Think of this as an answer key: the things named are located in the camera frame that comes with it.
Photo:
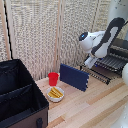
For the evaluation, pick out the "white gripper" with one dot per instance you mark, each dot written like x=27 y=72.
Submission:
x=90 y=62

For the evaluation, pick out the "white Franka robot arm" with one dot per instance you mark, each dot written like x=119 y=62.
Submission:
x=103 y=40

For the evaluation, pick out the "open black oven door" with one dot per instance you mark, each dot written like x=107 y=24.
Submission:
x=96 y=75

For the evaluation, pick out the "dark blue flat board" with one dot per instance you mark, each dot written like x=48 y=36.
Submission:
x=74 y=77

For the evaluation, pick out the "red plastic cup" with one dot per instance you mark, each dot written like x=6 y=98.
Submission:
x=53 y=78

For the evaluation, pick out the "yellow food sticks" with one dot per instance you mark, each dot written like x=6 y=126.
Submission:
x=55 y=93

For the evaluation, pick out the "white bowl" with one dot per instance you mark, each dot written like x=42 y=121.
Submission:
x=50 y=97

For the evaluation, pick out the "woven beige folding screen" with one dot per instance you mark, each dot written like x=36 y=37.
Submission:
x=30 y=33

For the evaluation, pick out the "black fabric storage box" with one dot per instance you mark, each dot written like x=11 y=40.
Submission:
x=20 y=96

